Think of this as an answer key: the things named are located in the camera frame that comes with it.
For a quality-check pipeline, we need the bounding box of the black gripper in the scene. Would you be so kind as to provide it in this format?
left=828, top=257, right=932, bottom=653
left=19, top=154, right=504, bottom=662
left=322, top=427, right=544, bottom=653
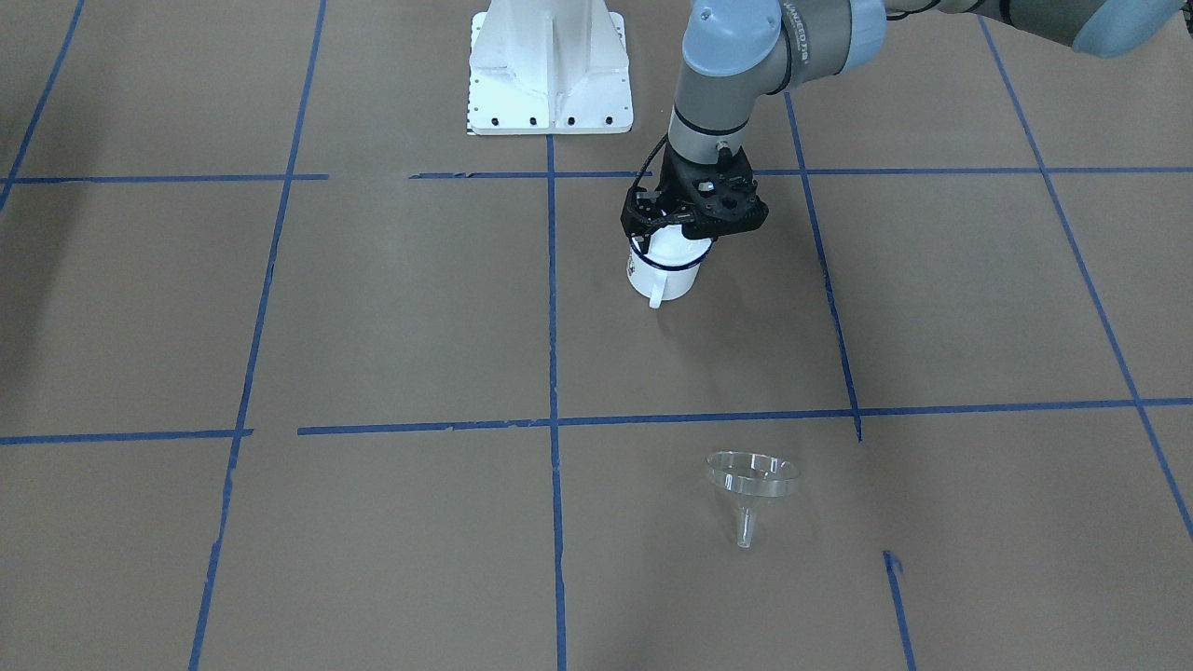
left=632, top=149, right=754, bottom=256

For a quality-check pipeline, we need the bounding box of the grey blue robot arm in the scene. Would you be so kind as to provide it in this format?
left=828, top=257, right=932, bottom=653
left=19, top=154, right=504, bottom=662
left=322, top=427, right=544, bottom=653
left=622, top=1, right=1180, bottom=253

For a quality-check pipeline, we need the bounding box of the white enamel mug blue rim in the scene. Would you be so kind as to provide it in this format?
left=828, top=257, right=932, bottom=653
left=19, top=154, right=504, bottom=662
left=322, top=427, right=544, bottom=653
left=625, top=238, right=701, bottom=309

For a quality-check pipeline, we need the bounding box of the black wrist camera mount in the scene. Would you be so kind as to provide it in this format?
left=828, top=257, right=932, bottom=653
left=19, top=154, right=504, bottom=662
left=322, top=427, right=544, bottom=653
left=622, top=176, right=769, bottom=240

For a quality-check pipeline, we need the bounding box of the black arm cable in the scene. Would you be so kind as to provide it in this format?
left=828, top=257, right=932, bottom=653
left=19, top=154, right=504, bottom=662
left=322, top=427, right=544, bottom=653
left=626, top=135, right=672, bottom=220

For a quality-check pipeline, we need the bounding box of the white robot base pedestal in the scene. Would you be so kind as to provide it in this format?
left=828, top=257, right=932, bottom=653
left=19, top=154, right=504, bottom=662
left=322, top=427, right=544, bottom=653
left=466, top=1, right=635, bottom=136

